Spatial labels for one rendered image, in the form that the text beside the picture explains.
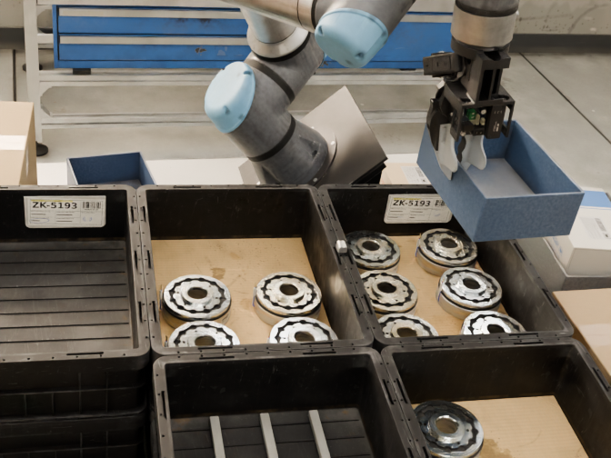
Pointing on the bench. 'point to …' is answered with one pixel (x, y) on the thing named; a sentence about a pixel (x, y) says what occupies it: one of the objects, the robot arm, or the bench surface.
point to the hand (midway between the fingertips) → (452, 167)
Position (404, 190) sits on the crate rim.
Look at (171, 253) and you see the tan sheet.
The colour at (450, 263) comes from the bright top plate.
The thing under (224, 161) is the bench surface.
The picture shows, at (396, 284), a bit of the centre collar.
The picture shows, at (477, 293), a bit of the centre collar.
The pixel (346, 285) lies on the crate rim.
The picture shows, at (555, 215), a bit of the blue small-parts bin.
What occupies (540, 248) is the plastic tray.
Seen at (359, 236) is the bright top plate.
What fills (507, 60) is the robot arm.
